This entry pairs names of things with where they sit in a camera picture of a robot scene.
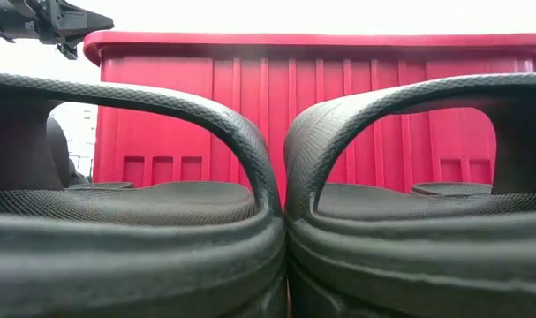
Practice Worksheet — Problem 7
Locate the black textured-strap slide sandal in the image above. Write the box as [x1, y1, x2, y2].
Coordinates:
[0, 70, 289, 318]
[283, 72, 536, 318]

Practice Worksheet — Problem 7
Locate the red plastic bin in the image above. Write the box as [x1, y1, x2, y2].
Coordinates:
[82, 29, 536, 209]

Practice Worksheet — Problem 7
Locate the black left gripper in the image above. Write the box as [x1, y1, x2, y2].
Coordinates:
[0, 0, 115, 61]

